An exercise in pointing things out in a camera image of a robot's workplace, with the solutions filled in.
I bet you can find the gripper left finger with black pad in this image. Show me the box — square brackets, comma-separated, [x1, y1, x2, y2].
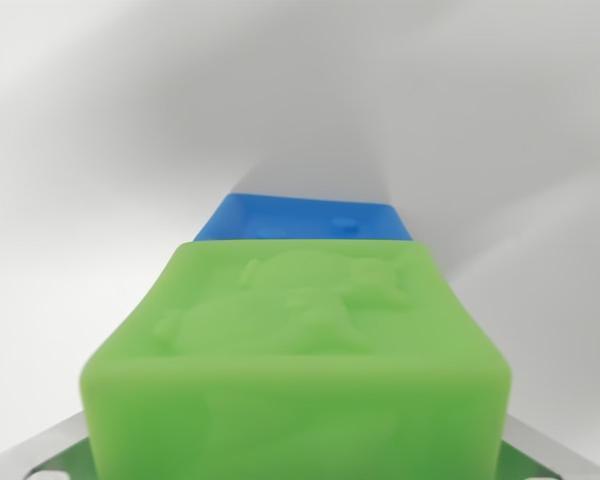
[0, 410, 99, 480]

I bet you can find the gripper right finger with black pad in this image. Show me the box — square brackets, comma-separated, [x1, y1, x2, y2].
[501, 414, 589, 480]

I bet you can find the green embossed cube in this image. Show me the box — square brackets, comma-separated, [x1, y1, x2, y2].
[78, 239, 513, 480]

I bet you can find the blue embossed cube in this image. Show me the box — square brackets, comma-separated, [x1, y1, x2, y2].
[194, 191, 416, 245]

